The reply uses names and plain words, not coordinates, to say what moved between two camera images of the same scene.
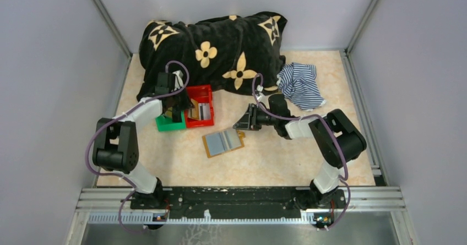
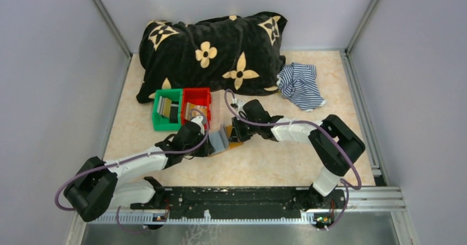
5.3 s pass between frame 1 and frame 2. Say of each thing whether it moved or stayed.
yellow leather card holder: moved
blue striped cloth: stayed
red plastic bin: stayed
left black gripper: moved
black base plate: stayed
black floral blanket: stayed
